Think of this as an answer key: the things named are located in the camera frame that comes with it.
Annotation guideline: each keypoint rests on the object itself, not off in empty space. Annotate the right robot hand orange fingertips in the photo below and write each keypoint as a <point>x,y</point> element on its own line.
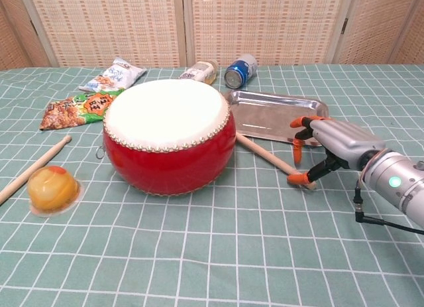
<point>348,141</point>

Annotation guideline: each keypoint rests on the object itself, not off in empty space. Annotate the wooden drumstick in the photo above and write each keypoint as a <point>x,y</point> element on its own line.
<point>265,152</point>
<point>43,159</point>

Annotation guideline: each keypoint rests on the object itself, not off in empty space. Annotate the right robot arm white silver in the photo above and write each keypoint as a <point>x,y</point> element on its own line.
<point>397,184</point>

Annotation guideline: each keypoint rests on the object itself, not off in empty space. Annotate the stainless steel tray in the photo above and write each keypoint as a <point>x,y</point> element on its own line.
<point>265,114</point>

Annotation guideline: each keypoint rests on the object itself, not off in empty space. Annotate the red drum white skin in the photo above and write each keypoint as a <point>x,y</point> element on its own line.
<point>165,167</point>

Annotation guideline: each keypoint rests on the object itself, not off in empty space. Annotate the blue white drink can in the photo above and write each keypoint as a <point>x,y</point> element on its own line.
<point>236,75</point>

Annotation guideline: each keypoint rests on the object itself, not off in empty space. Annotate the yellow tea plastic bottle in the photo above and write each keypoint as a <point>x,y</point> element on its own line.
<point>198,71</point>

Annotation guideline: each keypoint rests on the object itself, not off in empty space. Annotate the green checked tablecloth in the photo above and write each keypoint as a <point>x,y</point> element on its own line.
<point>198,254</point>

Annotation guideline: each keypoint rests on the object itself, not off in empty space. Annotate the white blue snack bag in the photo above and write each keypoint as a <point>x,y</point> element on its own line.
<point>109,76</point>

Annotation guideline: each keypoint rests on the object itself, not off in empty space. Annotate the woven bamboo folding screen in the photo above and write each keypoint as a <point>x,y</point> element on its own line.
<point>106,25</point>

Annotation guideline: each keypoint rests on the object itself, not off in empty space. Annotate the green orange snack bag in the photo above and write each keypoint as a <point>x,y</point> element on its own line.
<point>73,109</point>

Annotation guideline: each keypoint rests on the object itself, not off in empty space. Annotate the yellow fruit jelly cup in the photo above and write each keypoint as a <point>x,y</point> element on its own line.
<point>51,187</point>

